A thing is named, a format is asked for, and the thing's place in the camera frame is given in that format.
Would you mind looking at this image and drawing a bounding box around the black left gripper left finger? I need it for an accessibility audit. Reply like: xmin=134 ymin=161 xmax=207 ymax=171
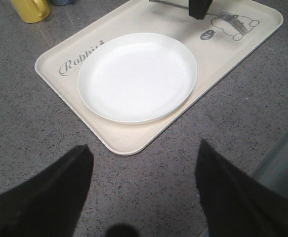
xmin=0 ymin=145 xmax=93 ymax=237

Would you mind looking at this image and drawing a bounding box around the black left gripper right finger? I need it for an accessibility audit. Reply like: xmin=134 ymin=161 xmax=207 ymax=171
xmin=188 ymin=0 xmax=212 ymax=20

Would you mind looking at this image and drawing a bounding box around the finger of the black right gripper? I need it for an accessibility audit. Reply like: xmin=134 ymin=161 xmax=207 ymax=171
xmin=195 ymin=139 xmax=288 ymax=237

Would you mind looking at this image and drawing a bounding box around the white round plate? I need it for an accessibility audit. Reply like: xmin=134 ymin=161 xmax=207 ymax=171
xmin=78 ymin=33 xmax=197 ymax=124

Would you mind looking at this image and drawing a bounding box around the cream rabbit serving tray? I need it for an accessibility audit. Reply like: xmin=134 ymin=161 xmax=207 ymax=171
xmin=35 ymin=0 xmax=283 ymax=156

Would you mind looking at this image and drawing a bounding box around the blue mug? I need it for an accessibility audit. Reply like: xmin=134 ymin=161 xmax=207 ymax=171
xmin=50 ymin=0 xmax=74 ymax=6

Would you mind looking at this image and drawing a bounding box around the yellow mug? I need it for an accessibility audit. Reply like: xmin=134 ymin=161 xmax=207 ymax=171
xmin=10 ymin=0 xmax=51 ymax=23

